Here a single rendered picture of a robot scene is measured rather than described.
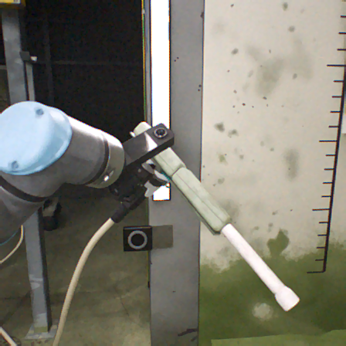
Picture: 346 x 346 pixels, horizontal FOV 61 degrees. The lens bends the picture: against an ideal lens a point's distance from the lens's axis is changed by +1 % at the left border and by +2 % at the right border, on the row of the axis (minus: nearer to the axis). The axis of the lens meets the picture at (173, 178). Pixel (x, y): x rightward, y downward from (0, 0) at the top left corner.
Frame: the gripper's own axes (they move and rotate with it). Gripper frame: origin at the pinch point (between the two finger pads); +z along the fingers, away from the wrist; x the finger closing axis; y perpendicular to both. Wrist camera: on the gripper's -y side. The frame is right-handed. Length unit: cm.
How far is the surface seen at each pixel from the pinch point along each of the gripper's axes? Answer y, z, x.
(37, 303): 87, 38, -16
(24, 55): 9, -3, -59
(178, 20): -31, 15, -40
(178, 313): 41, 48, 23
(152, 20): -25, 10, -42
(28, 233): 65, 28, -36
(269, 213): -9, 51, 18
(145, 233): 25.0, 29.9, -2.3
